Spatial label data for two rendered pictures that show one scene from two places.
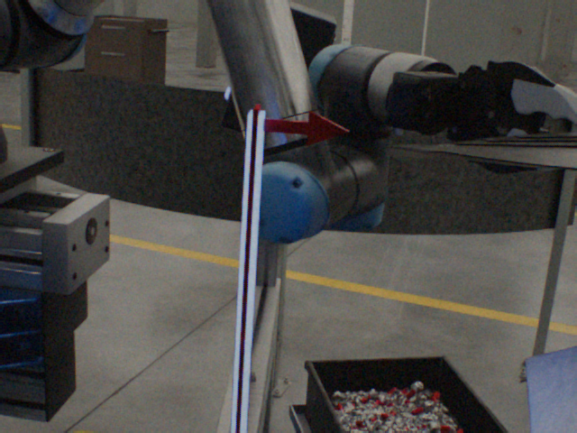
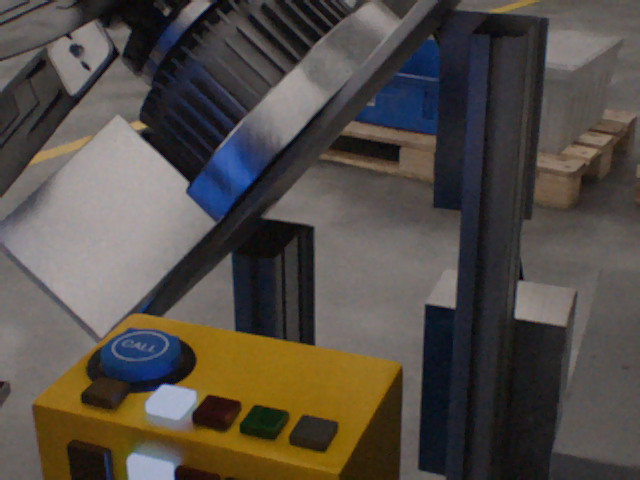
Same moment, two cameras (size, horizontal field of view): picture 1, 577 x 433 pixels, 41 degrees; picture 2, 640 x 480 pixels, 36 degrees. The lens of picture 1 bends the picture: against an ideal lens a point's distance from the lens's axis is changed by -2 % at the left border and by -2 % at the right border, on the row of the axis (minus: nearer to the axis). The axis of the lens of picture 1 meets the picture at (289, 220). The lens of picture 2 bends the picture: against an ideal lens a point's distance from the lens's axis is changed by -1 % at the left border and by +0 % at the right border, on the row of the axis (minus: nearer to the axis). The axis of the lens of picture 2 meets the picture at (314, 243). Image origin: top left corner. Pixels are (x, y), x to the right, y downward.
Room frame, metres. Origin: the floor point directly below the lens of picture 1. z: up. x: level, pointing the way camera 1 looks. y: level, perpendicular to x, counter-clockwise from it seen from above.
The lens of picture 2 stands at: (0.05, 0.42, 1.34)
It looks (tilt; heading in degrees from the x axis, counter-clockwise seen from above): 24 degrees down; 290
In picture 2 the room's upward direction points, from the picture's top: 1 degrees counter-clockwise
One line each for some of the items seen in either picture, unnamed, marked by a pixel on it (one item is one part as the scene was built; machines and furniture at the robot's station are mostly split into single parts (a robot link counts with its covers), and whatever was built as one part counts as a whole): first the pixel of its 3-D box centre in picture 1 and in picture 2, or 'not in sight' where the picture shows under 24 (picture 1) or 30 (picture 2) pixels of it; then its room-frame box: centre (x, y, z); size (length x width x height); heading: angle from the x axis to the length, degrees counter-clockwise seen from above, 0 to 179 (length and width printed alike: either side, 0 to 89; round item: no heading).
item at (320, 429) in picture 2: not in sight; (313, 432); (0.17, 0.08, 1.08); 0.02 x 0.02 x 0.01; 89
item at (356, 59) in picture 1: (361, 85); not in sight; (0.84, -0.07, 1.17); 0.11 x 0.08 x 0.09; 36
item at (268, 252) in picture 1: (270, 217); not in sight; (1.06, 0.03, 0.96); 0.03 x 0.03 x 0.20; 89
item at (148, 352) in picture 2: not in sight; (141, 357); (0.28, 0.04, 1.08); 0.04 x 0.04 x 0.02
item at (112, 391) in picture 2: not in sight; (105, 392); (0.28, 0.08, 1.08); 0.02 x 0.02 x 0.01; 89
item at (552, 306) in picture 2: not in sight; (495, 382); (0.18, -0.54, 0.73); 0.15 x 0.09 x 0.22; 179
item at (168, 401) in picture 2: not in sight; (170, 401); (0.24, 0.08, 1.08); 0.02 x 0.02 x 0.01; 89
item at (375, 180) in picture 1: (347, 177); not in sight; (0.83, -0.06, 1.08); 0.11 x 0.08 x 0.11; 153
